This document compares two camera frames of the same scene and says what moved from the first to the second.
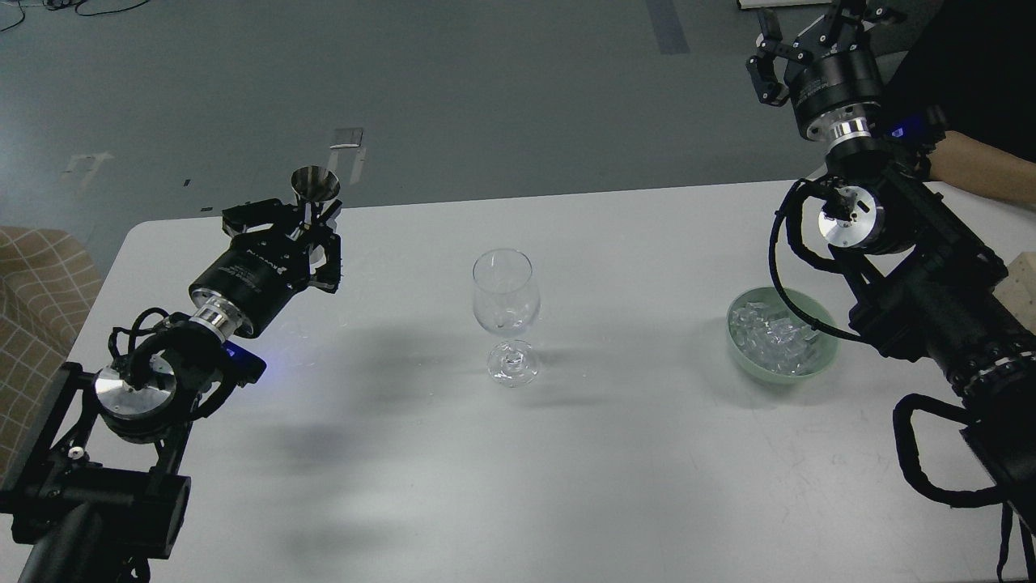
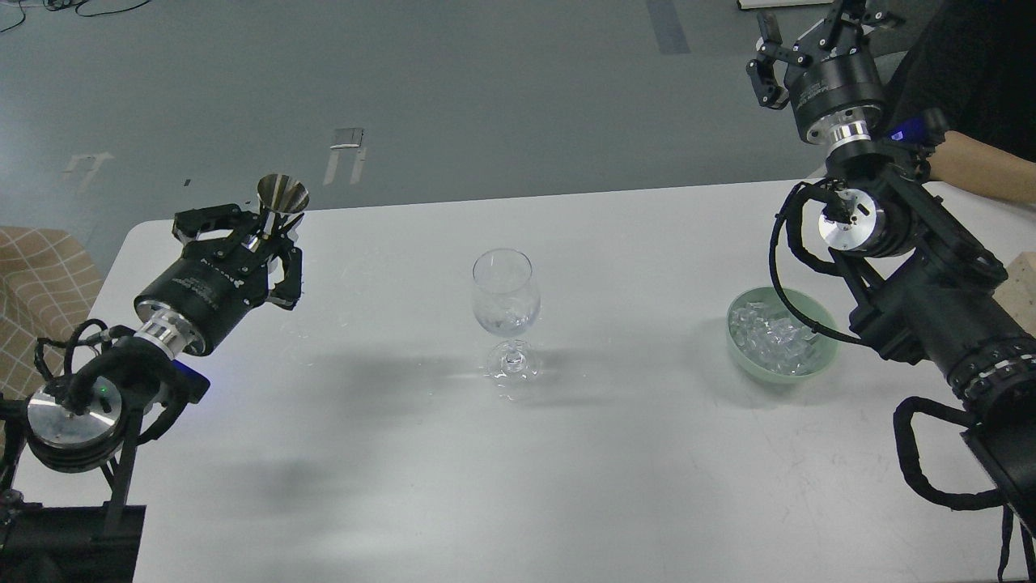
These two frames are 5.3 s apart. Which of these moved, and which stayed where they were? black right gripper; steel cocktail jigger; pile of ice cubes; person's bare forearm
Moved: steel cocktail jigger
Stayed: person's bare forearm; pile of ice cubes; black right gripper
